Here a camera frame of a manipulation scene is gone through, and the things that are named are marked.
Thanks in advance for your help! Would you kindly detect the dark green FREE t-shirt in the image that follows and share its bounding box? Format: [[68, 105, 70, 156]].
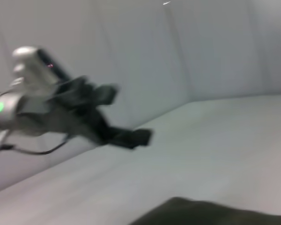
[[130, 196, 281, 225]]

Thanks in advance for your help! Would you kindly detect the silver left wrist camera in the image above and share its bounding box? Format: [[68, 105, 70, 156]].
[[11, 45, 71, 95]]

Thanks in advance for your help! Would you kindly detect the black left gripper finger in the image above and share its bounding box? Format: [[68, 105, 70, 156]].
[[95, 82, 119, 106], [107, 126, 153, 151]]

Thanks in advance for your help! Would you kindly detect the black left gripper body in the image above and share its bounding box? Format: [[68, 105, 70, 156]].
[[17, 76, 113, 146]]

